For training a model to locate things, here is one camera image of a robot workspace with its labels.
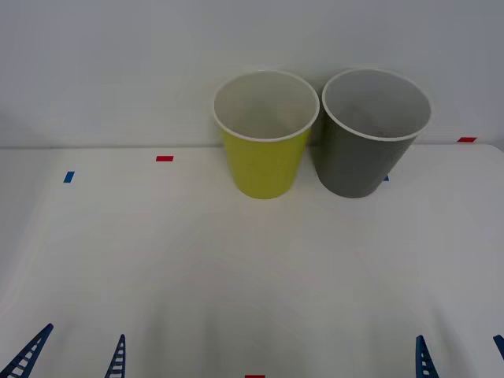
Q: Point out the yellow-green plastic bin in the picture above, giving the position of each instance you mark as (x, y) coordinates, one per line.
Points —
(264, 165)

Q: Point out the grey plastic bin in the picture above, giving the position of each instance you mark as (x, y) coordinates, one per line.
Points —
(360, 165)

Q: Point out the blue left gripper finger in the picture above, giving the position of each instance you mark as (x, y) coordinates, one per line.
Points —
(28, 351)
(117, 360)

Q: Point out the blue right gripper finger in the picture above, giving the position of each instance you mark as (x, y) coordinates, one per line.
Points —
(501, 343)
(425, 360)

